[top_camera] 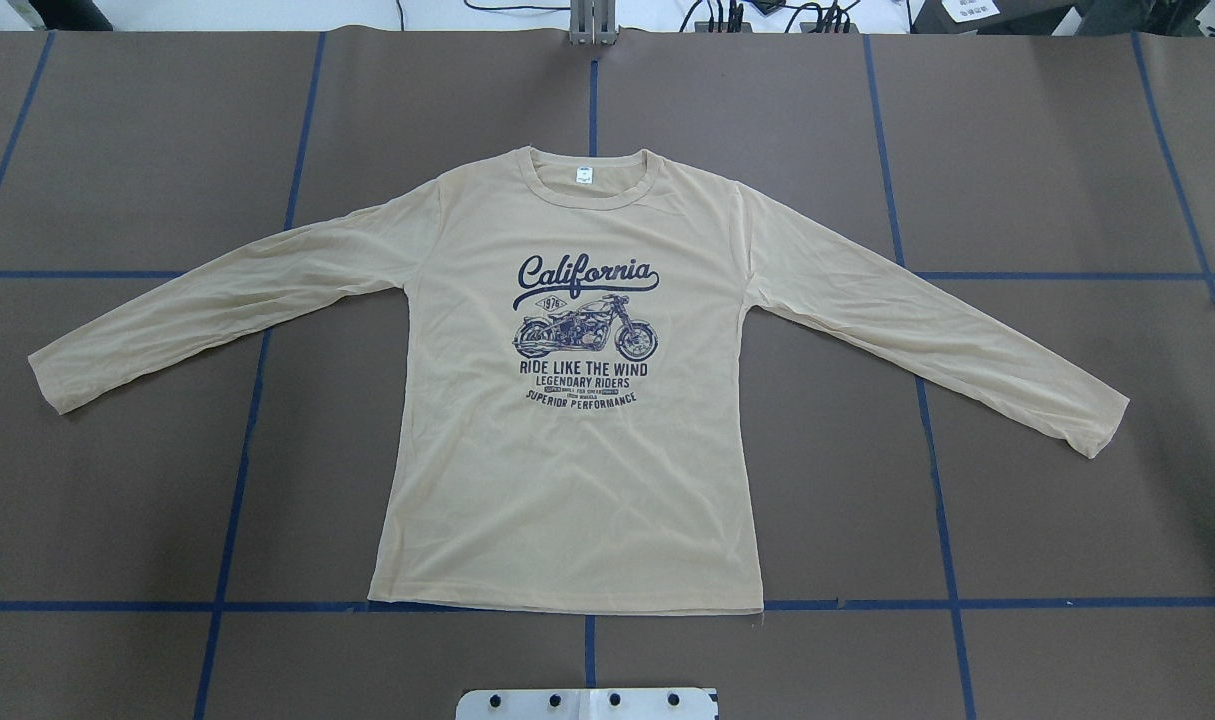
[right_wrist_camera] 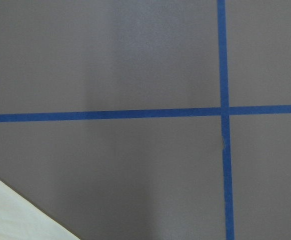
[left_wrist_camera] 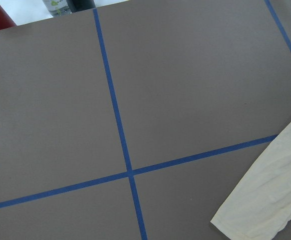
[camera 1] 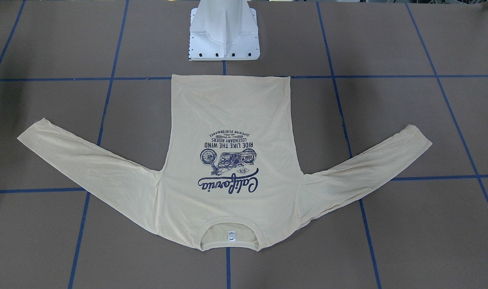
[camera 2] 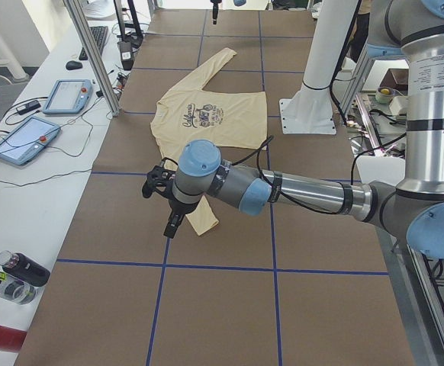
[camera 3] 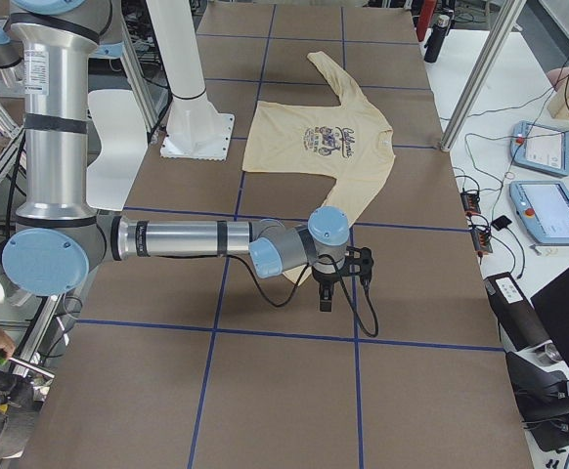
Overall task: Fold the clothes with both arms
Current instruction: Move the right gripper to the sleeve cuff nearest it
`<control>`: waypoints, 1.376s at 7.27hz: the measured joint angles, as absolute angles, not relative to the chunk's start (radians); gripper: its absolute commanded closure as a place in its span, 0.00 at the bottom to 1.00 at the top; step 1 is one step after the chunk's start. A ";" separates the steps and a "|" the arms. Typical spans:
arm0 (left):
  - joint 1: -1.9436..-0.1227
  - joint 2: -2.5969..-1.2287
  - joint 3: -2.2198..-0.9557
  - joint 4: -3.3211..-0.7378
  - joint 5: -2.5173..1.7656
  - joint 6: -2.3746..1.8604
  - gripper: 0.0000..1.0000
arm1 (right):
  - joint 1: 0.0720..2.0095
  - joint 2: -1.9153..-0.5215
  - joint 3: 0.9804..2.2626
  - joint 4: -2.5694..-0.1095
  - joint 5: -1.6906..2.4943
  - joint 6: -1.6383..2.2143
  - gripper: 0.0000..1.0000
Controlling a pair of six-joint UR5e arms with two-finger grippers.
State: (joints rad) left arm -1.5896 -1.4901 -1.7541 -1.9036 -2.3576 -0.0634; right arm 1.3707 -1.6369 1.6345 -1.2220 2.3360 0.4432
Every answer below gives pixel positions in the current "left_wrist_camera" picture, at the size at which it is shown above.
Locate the beige long-sleeve printed t-shirt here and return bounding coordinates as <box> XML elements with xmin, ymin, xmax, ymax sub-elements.
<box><xmin>210</xmin><ymin>122</ymin><xmax>291</xmax><ymax>240</ymax></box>

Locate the dark bottle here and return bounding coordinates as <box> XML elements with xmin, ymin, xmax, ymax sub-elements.
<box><xmin>66</xmin><ymin>0</ymin><xmax>96</xmax><ymax>13</ymax></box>

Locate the clear labelled bottle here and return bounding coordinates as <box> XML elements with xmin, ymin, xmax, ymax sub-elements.
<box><xmin>42</xmin><ymin>0</ymin><xmax>71</xmax><ymax>17</ymax></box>

